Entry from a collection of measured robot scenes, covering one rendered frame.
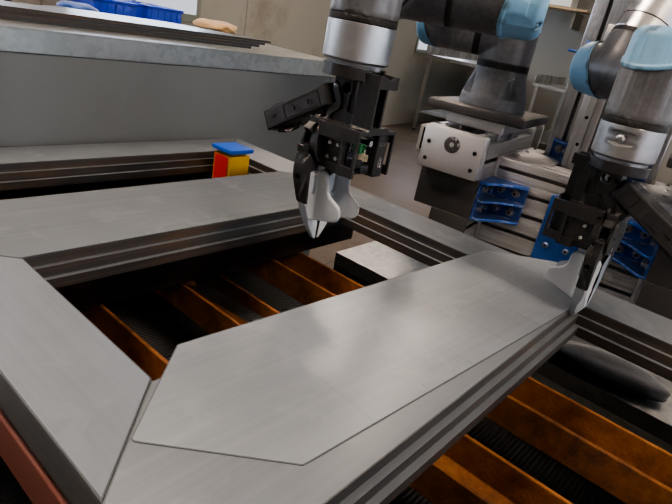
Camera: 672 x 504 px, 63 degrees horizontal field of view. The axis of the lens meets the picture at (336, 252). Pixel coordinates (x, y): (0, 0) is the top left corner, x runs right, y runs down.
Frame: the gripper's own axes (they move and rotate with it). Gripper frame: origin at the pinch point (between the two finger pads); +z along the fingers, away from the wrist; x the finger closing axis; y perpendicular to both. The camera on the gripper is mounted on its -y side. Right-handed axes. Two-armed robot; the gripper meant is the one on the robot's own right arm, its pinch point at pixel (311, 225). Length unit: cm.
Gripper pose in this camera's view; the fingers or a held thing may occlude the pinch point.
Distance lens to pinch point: 69.5
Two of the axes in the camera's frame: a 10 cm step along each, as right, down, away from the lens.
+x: 6.3, -1.8, 7.5
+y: 7.5, 3.7, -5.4
